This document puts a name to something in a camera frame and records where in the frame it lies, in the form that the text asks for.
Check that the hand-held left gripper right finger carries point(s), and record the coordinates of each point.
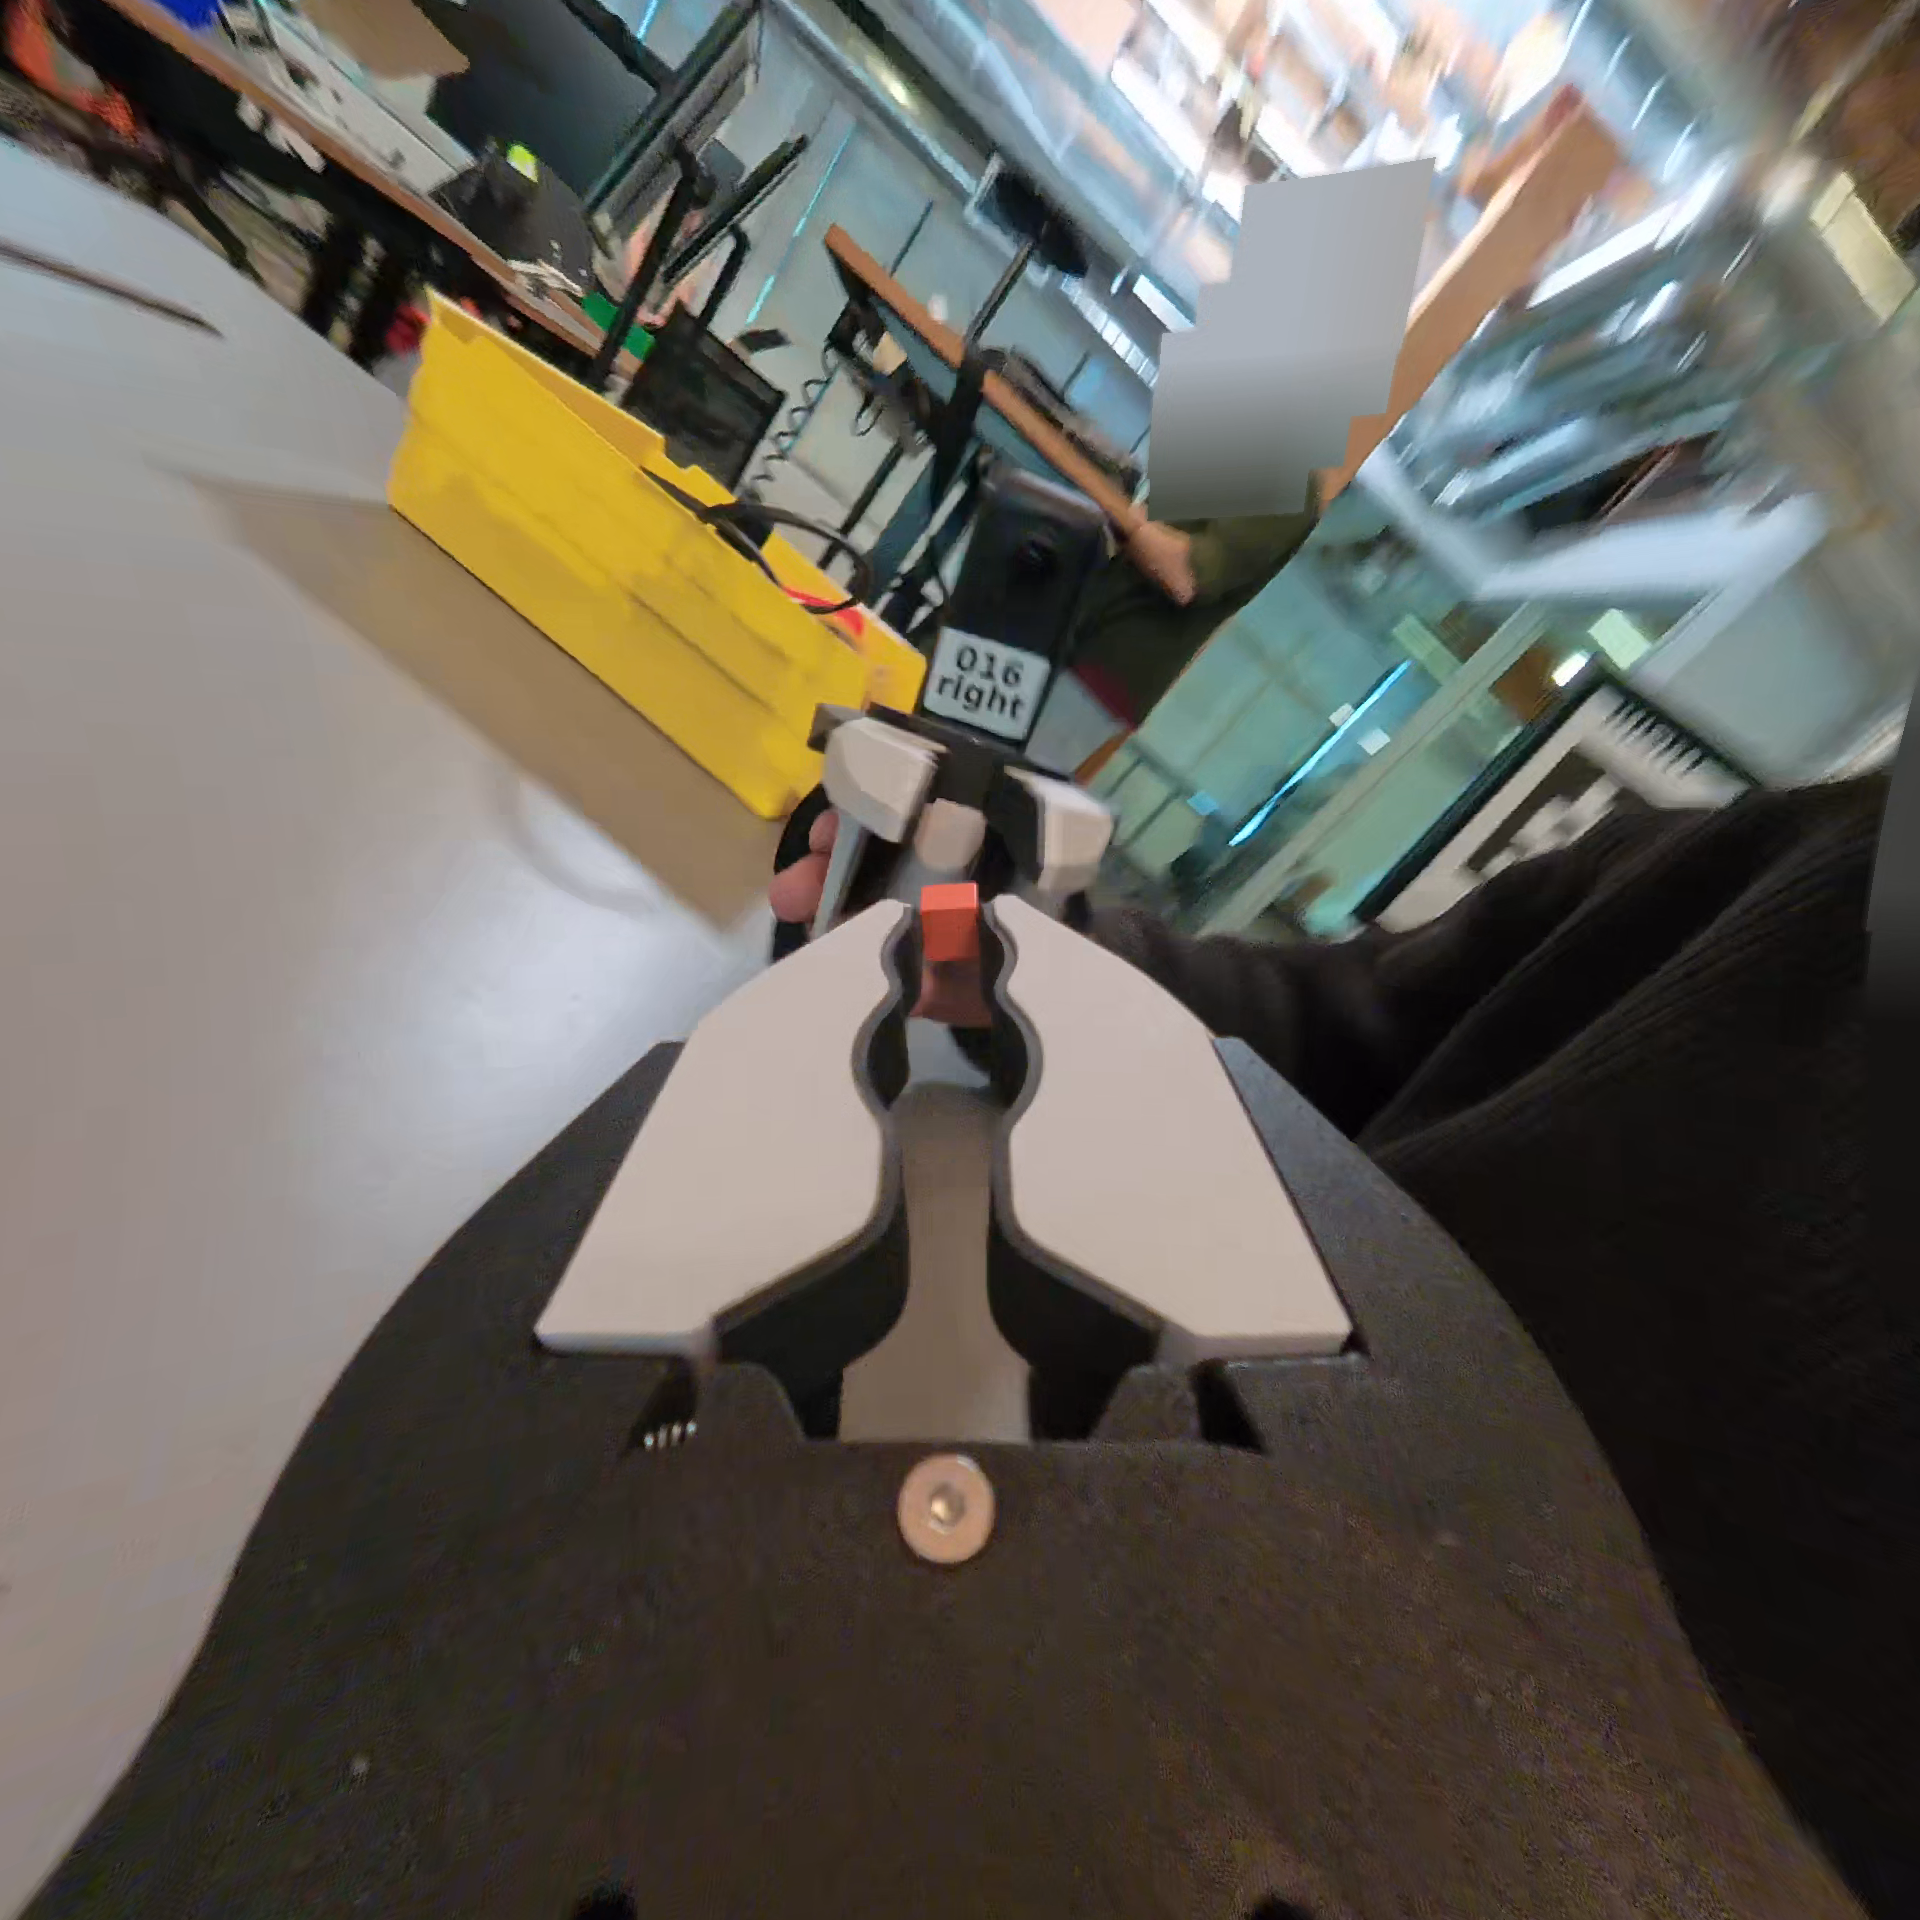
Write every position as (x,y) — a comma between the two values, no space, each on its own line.
(1171,1184)

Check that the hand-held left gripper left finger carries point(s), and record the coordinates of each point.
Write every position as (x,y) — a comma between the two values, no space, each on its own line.
(734,1184)

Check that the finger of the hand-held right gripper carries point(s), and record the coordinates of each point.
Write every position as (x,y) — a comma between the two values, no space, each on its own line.
(879,773)
(1072,834)

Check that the small red cube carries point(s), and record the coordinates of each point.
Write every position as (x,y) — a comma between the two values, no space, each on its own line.
(950,917)

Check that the person's right hand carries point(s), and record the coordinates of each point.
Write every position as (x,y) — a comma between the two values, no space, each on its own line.
(797,886)

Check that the black desk wooden edge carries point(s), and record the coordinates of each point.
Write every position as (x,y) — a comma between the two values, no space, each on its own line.
(962,347)

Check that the yellow storage bin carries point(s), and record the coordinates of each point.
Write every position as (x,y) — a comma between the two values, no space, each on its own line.
(599,571)

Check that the framed tag sign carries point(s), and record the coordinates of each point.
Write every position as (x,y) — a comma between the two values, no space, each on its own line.
(1575,796)

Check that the wooden top workbench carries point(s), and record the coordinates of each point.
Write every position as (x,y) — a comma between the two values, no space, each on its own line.
(376,166)

